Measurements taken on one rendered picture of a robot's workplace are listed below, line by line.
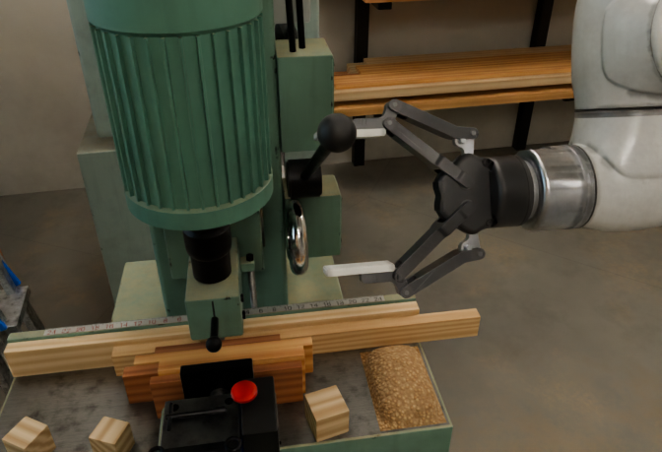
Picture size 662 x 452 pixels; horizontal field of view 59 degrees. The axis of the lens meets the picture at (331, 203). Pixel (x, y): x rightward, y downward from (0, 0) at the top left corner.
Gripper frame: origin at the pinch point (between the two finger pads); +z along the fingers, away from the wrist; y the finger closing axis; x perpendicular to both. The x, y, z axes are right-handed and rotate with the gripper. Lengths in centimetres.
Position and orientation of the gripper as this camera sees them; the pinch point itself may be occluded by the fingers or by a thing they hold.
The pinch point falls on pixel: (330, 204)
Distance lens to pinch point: 59.1
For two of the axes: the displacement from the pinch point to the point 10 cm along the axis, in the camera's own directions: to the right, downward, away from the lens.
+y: -0.7, -10.0, -0.4
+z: -9.9, 0.7, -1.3
